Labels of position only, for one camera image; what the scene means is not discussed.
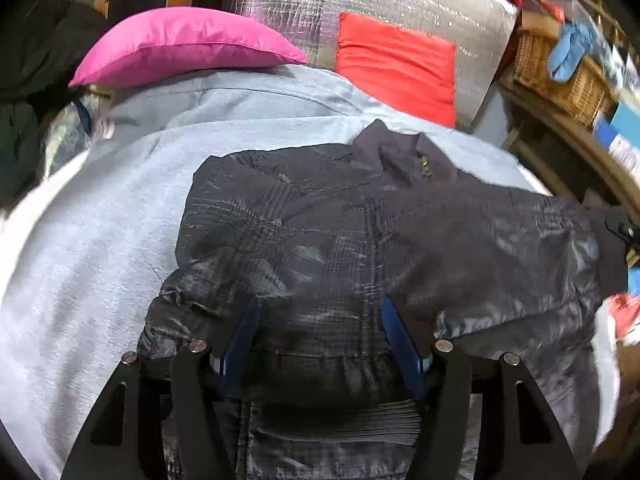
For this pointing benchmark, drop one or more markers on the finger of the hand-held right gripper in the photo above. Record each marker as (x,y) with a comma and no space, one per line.
(620,232)

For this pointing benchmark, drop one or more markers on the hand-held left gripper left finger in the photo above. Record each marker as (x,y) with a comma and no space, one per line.
(242,340)

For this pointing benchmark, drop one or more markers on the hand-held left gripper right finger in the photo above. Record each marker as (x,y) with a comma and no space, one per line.
(400,345)

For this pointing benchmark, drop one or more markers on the dark plaid puffer jacket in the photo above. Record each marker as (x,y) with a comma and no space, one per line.
(325,230)

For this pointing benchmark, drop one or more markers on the pile of black clothes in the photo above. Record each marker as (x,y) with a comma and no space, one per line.
(35,70)

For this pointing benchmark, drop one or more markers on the wooden shelf rack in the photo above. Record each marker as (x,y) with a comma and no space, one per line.
(580,160)

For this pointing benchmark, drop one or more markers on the red and white cloth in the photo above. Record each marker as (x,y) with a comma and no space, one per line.
(612,330)

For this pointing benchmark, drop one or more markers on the wicker basket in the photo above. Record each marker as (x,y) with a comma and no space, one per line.
(575,85)

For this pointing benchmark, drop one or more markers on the grey blanket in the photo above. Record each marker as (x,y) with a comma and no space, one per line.
(100,240)

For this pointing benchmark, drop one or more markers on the blue cloth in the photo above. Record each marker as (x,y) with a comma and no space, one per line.
(570,50)

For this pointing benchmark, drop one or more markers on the pale patterned cloth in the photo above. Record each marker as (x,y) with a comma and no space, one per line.
(75,130)

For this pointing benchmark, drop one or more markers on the red pillow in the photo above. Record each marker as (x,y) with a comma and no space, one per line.
(395,65)

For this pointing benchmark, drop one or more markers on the pink pillow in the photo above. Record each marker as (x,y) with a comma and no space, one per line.
(180,45)

